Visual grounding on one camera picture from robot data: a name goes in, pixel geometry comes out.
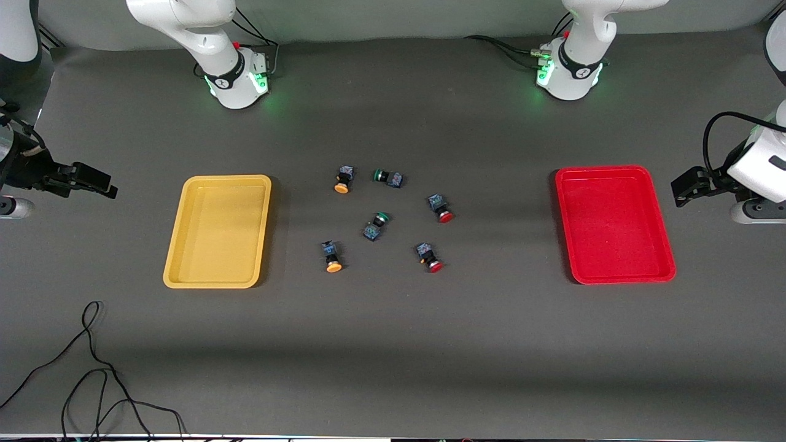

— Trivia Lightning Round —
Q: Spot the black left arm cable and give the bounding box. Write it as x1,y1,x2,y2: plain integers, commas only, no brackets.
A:
702,111,786,180

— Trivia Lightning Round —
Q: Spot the thin black loose cable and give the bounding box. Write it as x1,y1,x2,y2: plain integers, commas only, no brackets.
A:
0,300,186,442

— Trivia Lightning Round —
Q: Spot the red push button switch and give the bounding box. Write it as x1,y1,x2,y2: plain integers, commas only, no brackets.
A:
427,193,454,224
415,242,445,274

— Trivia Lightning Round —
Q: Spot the red plastic tray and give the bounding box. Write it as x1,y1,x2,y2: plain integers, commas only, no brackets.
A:
555,165,677,285

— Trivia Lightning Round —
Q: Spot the dark grey table mat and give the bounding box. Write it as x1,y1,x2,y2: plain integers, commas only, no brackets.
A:
0,23,786,440

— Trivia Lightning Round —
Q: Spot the yellow plastic tray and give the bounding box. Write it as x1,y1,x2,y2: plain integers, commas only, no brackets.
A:
163,175,273,289

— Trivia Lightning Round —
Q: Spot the yellow push button switch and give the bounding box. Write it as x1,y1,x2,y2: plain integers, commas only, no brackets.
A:
333,165,357,195
321,239,344,274

